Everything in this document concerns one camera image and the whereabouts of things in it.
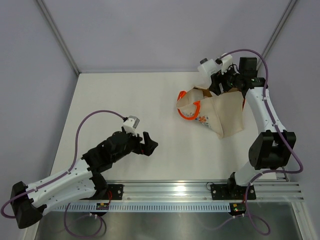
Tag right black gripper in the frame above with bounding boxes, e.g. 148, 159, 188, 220
210, 61, 244, 96

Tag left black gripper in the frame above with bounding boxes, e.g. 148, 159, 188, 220
111, 128, 158, 164

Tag white rectangular bottle black cap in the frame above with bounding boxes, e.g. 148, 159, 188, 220
197, 58, 220, 89

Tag canvas tote bag orange handles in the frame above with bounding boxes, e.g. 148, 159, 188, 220
176, 87, 246, 139

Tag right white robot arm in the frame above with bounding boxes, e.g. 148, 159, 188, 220
209, 55, 297, 201

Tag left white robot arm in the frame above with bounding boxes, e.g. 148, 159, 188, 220
10, 130, 159, 229

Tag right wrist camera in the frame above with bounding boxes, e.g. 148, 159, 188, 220
215, 53, 233, 75

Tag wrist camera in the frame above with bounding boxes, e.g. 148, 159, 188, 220
215, 53, 233, 75
122, 115, 140, 137

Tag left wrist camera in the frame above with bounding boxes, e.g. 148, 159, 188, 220
122, 115, 140, 137

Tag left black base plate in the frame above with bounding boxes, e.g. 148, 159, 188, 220
98, 184, 124, 201

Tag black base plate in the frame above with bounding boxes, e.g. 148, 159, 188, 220
98, 184, 124, 201
210, 183, 257, 201

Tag white slotted cable duct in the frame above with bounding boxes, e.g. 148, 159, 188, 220
55, 202, 231, 213

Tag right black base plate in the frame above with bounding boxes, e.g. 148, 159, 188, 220
210, 183, 257, 201

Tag right aluminium frame post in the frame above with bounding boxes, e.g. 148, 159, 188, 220
261, 0, 299, 58

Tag aluminium frame post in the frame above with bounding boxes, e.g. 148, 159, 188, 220
261, 0, 299, 58
34, 0, 81, 77

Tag aluminium mounting rail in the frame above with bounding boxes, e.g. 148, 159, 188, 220
31, 180, 305, 203

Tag left aluminium frame post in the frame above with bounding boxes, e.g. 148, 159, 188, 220
34, 0, 81, 77

